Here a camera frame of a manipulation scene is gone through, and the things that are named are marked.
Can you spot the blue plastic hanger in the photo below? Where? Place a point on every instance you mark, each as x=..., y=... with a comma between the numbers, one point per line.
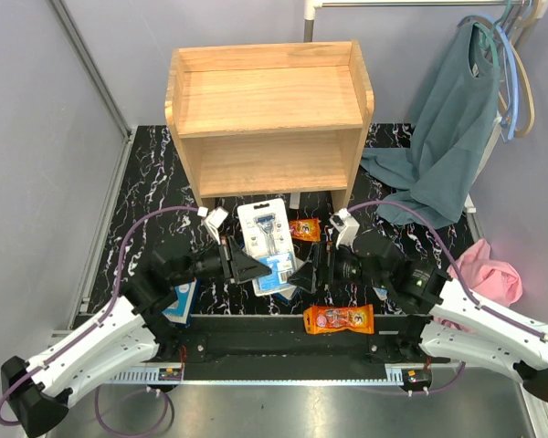
x=511, y=113

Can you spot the wooden two-tier shelf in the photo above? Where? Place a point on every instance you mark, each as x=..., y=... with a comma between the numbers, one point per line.
x=269, y=118

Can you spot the blue Harry's razor box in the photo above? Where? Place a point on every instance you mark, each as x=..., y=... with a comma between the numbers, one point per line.
x=179, y=312

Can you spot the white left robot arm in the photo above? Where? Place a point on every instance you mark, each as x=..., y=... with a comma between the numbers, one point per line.
x=130, y=329

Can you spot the Gillette razor blister pack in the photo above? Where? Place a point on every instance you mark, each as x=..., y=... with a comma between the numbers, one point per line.
x=266, y=233

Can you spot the teal blue t-shirt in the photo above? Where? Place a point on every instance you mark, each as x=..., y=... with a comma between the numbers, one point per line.
x=452, y=118

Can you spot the pink cloth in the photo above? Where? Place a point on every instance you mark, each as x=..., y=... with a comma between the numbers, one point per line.
x=493, y=279

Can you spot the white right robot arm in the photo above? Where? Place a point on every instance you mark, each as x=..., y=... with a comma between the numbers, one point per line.
x=442, y=320

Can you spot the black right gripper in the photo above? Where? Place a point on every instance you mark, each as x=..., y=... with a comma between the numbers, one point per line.
x=321, y=267

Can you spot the white Harry's razor box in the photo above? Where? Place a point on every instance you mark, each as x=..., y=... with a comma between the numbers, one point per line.
x=284, y=267

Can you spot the green plastic hanger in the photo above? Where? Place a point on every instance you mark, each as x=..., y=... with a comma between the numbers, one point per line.
x=491, y=30

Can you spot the small white bottle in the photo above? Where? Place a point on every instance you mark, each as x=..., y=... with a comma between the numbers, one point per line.
x=294, y=201

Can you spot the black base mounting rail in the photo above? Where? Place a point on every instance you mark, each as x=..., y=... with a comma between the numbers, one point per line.
x=242, y=349

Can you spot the beige wooden hanger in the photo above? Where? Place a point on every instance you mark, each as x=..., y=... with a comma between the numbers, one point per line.
x=528, y=16

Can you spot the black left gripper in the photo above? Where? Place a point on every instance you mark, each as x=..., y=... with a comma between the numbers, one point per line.
x=237, y=265

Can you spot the metal clothes rack bar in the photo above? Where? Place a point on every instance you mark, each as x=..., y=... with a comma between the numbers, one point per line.
x=311, y=7

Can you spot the orange razor pack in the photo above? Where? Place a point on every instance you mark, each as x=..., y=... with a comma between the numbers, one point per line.
x=325, y=320
x=306, y=230

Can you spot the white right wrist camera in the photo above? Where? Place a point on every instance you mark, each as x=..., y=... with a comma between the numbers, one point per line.
x=346, y=226

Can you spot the aluminium corner frame profile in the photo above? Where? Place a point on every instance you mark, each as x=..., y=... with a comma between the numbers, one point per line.
x=75, y=38

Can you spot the orange razor pack upper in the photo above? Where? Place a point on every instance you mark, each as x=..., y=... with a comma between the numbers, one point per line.
x=306, y=230

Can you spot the orange razor pack lower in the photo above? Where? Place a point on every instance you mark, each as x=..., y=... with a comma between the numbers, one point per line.
x=325, y=320

